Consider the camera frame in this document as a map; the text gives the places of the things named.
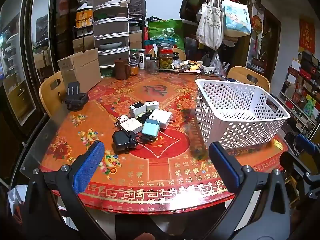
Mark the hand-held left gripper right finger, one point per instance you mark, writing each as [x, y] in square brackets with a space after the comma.
[223, 165]

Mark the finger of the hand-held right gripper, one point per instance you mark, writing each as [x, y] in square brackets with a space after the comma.
[312, 183]
[306, 143]

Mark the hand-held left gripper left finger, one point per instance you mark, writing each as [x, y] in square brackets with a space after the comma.
[88, 165]

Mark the white perforated plastic basket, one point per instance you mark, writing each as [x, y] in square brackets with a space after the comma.
[232, 120]

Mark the small white cube plug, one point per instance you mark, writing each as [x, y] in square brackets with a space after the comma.
[122, 118]

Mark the teal power adapter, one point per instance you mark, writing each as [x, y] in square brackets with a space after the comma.
[150, 127]

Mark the white adapter with black face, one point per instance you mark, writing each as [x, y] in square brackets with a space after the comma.
[137, 108]

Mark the dark green power adapter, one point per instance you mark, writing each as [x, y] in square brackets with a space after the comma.
[145, 115]

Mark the large white power adapter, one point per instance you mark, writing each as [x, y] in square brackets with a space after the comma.
[161, 118]

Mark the white adapter with two slots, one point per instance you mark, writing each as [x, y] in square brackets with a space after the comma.
[151, 104]

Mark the small yellow packet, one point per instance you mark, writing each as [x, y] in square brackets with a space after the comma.
[278, 144]

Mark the shelf of boxes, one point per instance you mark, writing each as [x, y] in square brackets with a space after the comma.
[302, 92]

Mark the red printed tablecloth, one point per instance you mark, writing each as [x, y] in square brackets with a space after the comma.
[162, 170]

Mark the white crumpled paper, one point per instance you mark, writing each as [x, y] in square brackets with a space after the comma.
[15, 197]

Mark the green plastic basket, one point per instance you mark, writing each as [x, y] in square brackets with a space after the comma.
[107, 72]

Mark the open cardboard box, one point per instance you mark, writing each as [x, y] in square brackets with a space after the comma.
[80, 70]

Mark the clear plastic bag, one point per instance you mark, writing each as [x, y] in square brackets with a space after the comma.
[216, 63]

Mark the brown mug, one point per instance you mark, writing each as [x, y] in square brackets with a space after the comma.
[122, 68]

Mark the orange jar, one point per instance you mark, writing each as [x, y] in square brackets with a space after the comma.
[134, 69]

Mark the small dark lid jar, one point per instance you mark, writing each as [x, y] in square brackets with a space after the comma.
[176, 59]

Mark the black label bottle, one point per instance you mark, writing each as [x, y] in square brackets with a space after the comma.
[142, 58]

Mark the empty glass jar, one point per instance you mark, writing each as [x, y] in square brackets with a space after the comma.
[154, 65]

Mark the glass jar of pickles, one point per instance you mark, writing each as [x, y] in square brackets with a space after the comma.
[166, 56]

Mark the glass door cabinet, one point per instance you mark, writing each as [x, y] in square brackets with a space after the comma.
[22, 55]

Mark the stacked plastic drawer unit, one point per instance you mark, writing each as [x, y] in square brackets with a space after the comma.
[111, 30]

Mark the white tote bag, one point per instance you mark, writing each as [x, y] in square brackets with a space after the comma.
[210, 27]

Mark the blue picture tote bag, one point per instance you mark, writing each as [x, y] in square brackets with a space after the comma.
[235, 21]

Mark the green shopping bag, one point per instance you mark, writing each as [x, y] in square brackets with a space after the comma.
[166, 31]

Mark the yellow label container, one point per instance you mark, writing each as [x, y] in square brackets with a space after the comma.
[84, 17]

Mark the dark hanging bag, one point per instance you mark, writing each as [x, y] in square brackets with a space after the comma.
[187, 2]

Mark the black plastic bag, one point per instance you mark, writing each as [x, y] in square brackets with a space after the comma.
[136, 2]

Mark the red wall poster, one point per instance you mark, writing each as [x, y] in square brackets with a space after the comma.
[306, 36]

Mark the wall scroll calendar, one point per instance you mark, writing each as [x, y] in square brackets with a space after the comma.
[257, 25]

